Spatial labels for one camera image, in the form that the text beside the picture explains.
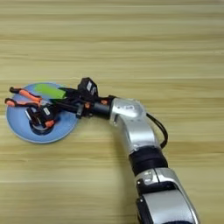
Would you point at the green rectangular block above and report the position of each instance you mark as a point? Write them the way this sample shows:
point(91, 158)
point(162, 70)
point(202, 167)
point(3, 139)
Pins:
point(49, 91)

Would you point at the blue round plate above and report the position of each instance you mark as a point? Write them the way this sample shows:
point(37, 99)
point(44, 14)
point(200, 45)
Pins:
point(20, 128)

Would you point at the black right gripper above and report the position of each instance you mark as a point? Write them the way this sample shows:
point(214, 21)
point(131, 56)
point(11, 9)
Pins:
point(96, 108)

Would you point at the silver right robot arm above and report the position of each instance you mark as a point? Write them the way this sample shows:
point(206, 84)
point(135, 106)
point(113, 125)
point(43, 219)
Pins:
point(137, 125)

